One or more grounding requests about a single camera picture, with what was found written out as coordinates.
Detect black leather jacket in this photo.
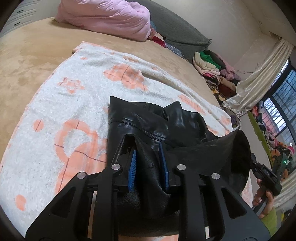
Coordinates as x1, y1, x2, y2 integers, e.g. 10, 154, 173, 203
107, 96, 251, 237

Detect green right sleeve forearm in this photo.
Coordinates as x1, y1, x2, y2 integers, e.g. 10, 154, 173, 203
261, 207, 278, 237

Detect bag of clothes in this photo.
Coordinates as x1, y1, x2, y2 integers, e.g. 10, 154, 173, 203
230, 114, 241, 130

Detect pile of folded clothes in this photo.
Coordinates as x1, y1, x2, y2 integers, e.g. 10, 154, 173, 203
193, 50, 241, 105

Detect person's right hand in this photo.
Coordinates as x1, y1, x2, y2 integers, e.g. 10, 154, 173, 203
252, 179, 274, 219

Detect dark framed window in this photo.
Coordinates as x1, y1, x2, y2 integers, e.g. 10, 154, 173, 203
262, 60, 295, 147

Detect white and orange blanket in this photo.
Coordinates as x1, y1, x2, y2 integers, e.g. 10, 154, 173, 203
0, 41, 254, 237

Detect cream satin curtain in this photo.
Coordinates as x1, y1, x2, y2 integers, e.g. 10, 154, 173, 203
223, 39, 294, 116

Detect red and blue pillows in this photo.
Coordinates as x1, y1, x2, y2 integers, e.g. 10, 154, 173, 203
149, 21, 185, 59

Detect grey headboard cushion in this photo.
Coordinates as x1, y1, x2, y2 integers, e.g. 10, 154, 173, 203
137, 0, 211, 63

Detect pink rolled duvet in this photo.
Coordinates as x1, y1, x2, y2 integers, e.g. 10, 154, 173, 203
55, 0, 155, 42

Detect tan bed cover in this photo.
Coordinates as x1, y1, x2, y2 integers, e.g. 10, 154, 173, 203
1, 18, 219, 154

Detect white glossy wardrobe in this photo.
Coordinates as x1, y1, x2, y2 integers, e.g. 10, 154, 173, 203
1, 0, 61, 37

